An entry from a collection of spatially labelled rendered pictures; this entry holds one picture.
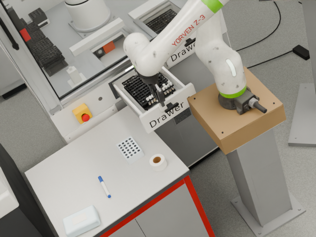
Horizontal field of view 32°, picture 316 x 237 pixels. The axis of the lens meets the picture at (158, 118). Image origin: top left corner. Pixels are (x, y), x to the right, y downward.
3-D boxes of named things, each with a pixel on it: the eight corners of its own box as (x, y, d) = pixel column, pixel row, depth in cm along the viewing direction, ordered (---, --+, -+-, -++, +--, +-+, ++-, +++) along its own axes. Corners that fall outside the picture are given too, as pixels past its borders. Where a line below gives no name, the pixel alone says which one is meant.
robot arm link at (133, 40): (139, 23, 225) (115, 35, 224) (150, 37, 216) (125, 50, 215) (150, 49, 235) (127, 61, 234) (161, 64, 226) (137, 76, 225)
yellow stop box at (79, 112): (93, 117, 271) (88, 107, 266) (81, 125, 270) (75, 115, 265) (89, 112, 275) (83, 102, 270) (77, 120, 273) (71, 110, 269)
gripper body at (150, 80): (136, 72, 237) (142, 87, 243) (145, 81, 231) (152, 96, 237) (150, 62, 238) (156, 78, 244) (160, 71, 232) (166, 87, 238)
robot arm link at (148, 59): (206, 5, 217) (189, -12, 209) (218, 18, 208) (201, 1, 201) (142, 71, 224) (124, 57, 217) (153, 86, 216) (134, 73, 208)
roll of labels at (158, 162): (149, 170, 247) (146, 165, 244) (155, 158, 251) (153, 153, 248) (163, 172, 244) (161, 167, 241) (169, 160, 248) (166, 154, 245)
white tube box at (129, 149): (145, 155, 254) (142, 150, 252) (129, 165, 253) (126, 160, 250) (133, 140, 263) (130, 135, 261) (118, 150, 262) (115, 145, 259)
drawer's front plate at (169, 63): (214, 38, 288) (209, 21, 281) (169, 67, 283) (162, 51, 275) (212, 36, 289) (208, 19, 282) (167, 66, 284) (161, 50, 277)
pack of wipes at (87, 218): (96, 209, 241) (92, 202, 238) (101, 225, 234) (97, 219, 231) (65, 223, 241) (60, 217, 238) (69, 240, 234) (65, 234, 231)
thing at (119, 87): (193, 98, 260) (189, 89, 256) (147, 128, 255) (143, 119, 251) (152, 61, 288) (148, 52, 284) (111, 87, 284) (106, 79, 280)
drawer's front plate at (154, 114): (199, 100, 260) (193, 83, 252) (147, 134, 255) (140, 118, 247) (196, 98, 261) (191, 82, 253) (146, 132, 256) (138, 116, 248)
